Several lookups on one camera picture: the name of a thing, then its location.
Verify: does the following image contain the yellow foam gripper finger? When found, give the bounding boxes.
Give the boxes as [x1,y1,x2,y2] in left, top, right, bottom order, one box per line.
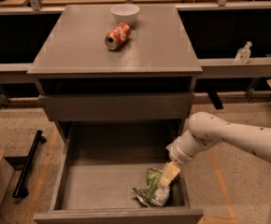
[164,161,180,181]
[158,173,170,189]

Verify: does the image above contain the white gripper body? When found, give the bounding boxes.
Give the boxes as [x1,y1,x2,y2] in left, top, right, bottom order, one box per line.
[166,131,203,165]

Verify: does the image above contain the green jalapeno chip bag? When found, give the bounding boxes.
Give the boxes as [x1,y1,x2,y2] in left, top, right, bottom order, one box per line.
[132,168,170,207]

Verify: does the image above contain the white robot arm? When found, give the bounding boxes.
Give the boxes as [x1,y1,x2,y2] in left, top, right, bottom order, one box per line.
[166,112,271,224]

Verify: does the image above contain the closed grey top drawer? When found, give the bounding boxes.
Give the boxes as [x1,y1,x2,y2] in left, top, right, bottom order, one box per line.
[39,93,193,121]

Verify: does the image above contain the open grey middle drawer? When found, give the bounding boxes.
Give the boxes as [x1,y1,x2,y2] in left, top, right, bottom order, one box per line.
[34,121,203,224]

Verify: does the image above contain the grey drawer cabinet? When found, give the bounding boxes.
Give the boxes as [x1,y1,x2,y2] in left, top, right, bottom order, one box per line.
[28,4,202,137]

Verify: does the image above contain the clear plastic bottle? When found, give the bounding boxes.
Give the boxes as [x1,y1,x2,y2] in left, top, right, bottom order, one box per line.
[235,41,252,64]

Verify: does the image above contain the crushed orange soda can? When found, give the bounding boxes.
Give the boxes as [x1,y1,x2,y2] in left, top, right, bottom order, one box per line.
[105,22,131,50]

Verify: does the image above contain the black metal bar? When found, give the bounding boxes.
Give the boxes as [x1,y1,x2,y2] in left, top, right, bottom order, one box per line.
[12,130,47,198]

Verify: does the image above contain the white bowl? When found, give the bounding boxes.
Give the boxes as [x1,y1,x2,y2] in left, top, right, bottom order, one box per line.
[111,4,140,24]

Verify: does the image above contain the grey metal rail shelf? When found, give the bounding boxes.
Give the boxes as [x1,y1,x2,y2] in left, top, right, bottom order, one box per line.
[0,57,271,84]

